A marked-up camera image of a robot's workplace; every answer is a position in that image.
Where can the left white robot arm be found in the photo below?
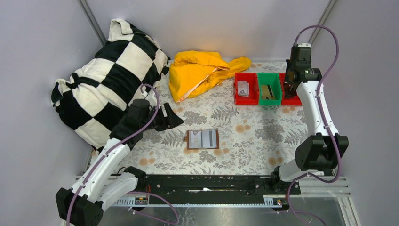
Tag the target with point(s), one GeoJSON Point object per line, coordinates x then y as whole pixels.
{"type": "Point", "coordinates": [87, 200]}

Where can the right red bin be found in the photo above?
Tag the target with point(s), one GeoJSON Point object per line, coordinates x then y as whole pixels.
{"type": "Point", "coordinates": [288, 101]}

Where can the brown leather card holder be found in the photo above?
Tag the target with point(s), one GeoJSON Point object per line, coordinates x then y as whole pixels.
{"type": "Point", "coordinates": [187, 137]}

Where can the silver striped card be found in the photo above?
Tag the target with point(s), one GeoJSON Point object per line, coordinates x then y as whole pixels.
{"type": "Point", "coordinates": [209, 139]}

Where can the left red bin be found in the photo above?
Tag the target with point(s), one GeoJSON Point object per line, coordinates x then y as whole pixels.
{"type": "Point", "coordinates": [253, 98]}

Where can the silver diamond VIP card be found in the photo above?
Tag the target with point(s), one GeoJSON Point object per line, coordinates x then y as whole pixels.
{"type": "Point", "coordinates": [195, 139]}

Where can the aluminium frame rail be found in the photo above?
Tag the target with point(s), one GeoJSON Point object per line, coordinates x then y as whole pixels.
{"type": "Point", "coordinates": [311, 187]}

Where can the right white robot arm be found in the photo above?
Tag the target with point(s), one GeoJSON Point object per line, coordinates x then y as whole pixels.
{"type": "Point", "coordinates": [324, 147]}

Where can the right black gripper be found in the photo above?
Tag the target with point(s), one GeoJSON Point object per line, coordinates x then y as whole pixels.
{"type": "Point", "coordinates": [290, 88]}

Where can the gold card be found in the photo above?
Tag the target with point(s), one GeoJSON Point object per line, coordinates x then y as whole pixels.
{"type": "Point", "coordinates": [267, 92]}

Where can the floral table mat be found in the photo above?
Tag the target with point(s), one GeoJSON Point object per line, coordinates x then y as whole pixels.
{"type": "Point", "coordinates": [253, 139]}

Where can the red bin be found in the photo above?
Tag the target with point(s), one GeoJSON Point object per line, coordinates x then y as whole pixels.
{"type": "Point", "coordinates": [253, 98]}
{"type": "Point", "coordinates": [288, 101]}

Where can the green bin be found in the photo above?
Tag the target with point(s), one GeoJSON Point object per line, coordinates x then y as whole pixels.
{"type": "Point", "coordinates": [271, 79]}

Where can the yellow cloth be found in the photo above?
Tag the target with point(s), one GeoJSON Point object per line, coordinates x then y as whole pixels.
{"type": "Point", "coordinates": [195, 72]}

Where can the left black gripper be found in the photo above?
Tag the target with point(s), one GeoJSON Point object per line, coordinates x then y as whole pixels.
{"type": "Point", "coordinates": [165, 117]}

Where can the black white checkered pillow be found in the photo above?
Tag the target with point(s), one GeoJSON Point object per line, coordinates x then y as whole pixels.
{"type": "Point", "coordinates": [96, 96]}

